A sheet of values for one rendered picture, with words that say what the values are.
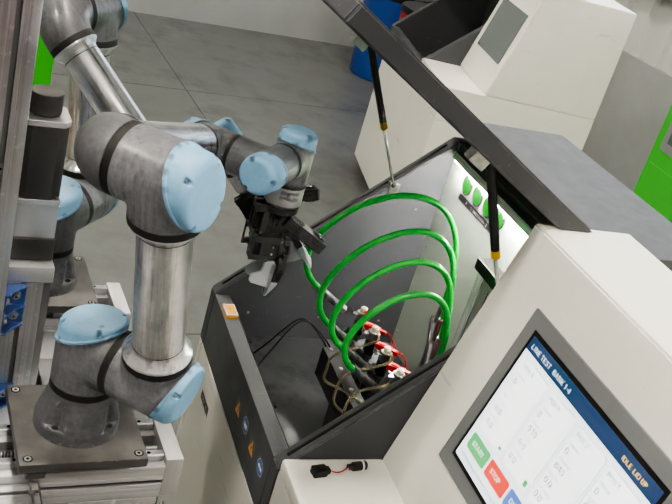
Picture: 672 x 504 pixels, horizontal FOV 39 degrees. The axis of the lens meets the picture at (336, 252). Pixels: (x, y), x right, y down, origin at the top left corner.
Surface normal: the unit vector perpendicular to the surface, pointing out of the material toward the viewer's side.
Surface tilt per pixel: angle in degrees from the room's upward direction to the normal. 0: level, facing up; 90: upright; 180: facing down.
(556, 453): 76
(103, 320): 7
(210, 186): 83
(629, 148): 90
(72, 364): 90
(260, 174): 90
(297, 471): 0
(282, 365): 0
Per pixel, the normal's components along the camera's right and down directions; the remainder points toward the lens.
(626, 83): -0.89, -0.04
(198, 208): 0.90, 0.29
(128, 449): 0.26, -0.87
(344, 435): 0.29, 0.50
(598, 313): -0.83, -0.29
